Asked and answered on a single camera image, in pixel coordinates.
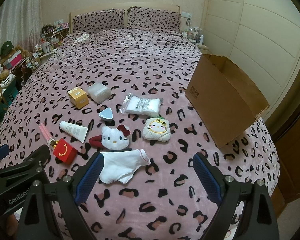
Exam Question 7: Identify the white cotton pads bag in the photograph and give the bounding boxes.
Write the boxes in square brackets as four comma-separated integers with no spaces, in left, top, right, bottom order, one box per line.
[119,93,162,118]

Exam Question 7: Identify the pink hair clip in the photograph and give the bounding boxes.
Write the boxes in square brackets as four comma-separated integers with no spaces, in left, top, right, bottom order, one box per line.
[39,124,58,149]

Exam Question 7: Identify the white cloth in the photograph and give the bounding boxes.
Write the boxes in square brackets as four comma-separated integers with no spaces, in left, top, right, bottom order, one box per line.
[99,149,151,184]

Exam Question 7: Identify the cluttered left nightstand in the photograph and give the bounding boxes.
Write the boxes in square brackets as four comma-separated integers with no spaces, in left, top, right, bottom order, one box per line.
[34,22,70,56]

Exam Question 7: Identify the white item on bed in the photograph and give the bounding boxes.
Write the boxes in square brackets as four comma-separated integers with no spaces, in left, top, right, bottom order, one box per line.
[75,34,89,43]

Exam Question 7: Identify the pineapple kitty plush pouch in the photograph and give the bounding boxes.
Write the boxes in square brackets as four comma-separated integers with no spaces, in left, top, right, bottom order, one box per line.
[142,117,171,142]

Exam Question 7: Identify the white cream tube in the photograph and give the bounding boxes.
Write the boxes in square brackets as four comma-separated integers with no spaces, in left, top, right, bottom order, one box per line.
[59,121,88,143]

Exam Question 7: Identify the pink and white box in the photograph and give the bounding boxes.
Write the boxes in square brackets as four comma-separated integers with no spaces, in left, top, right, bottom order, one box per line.
[3,50,23,70]

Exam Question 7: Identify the right nightstand with bottles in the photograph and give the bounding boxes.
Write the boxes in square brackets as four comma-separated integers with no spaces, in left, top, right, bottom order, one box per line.
[181,27,210,54]

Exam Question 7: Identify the Hello Kitty plush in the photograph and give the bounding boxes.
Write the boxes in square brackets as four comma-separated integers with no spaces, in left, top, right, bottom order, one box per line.
[89,125,130,151]

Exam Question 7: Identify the green cap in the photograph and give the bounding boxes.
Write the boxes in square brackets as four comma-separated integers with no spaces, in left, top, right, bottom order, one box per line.
[0,41,15,58]

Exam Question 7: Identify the leopard print pink blanket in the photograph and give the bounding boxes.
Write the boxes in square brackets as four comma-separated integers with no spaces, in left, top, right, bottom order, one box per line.
[0,29,280,239]

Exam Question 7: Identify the clear plastic pack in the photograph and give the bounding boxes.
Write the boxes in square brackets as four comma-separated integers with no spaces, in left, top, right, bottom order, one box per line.
[87,83,111,103]

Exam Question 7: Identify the white curtain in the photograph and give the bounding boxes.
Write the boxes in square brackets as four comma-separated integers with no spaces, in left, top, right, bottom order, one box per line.
[0,0,43,51]

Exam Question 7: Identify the leopard pillow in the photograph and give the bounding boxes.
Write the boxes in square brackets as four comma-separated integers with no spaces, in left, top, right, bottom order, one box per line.
[72,9,125,34]
[127,7,180,32]

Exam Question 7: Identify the red smile box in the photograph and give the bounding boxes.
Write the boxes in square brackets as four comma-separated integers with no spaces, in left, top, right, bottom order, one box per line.
[53,139,78,165]

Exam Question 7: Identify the right leopard pillow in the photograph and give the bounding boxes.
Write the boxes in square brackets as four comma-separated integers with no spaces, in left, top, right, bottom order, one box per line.
[127,7,180,32]

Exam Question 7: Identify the left leopard pillow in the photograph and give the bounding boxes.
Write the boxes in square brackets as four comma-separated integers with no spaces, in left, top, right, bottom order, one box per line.
[72,9,125,34]

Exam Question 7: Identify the blue triangular sponge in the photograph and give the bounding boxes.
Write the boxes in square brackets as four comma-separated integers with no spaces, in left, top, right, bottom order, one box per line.
[98,107,114,121]

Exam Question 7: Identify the white wardrobe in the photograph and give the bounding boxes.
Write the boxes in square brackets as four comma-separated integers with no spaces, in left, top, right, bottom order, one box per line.
[204,0,300,119]

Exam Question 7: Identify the yellow cardboard box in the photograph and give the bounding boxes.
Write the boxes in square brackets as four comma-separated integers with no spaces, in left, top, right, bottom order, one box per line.
[68,87,89,109]

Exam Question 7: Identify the brown cardboard box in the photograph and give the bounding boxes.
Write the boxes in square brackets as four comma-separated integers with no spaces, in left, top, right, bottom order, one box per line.
[185,54,269,148]

